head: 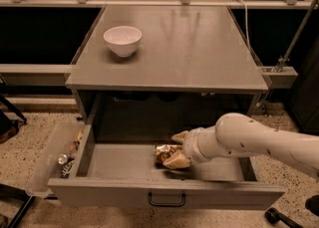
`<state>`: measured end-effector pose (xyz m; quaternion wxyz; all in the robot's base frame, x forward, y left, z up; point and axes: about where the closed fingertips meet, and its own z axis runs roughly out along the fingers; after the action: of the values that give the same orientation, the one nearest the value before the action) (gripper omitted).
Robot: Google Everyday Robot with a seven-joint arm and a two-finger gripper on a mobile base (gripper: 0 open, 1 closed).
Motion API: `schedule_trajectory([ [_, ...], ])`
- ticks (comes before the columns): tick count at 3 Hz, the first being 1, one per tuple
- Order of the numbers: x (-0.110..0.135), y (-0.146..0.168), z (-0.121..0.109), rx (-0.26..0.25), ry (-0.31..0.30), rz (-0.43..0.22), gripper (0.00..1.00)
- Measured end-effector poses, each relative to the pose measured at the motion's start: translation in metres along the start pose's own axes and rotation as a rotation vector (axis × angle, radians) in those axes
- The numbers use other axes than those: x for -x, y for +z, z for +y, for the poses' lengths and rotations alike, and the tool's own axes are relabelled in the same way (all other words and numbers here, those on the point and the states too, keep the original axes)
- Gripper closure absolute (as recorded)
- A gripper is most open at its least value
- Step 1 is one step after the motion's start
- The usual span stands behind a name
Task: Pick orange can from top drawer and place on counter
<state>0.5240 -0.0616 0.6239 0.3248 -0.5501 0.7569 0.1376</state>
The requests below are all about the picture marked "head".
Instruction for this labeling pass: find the clear plastic side bin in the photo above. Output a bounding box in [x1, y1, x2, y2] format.
[25, 121, 85, 198]

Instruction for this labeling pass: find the silver can in bin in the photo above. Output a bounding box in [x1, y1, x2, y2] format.
[58, 154, 69, 165]

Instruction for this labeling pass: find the white cable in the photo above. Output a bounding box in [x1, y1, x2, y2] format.
[234, 0, 253, 54]

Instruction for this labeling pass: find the grey cabinet with counter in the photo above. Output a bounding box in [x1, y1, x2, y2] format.
[66, 5, 268, 131]

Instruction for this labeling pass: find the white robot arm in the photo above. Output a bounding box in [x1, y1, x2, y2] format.
[163, 113, 319, 179]

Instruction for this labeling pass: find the metal diagonal strut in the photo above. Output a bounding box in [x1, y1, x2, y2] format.
[272, 0, 319, 73]

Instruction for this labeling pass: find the black drawer handle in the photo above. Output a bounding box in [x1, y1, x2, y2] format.
[148, 192, 186, 208]

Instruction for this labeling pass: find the dark snack packet in bin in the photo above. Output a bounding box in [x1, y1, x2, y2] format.
[61, 160, 74, 178]

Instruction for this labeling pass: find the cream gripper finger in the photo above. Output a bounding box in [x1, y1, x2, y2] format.
[171, 130, 188, 144]
[162, 150, 190, 169]

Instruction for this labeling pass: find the black stand leg left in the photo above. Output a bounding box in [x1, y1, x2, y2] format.
[0, 95, 27, 123]

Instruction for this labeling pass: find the black caster wheel base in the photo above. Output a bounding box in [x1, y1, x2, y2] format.
[264, 195, 319, 228]

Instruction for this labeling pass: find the white ceramic bowl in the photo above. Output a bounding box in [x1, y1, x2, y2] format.
[104, 26, 143, 57]

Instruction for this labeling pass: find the open grey top drawer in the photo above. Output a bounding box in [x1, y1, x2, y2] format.
[48, 125, 284, 210]

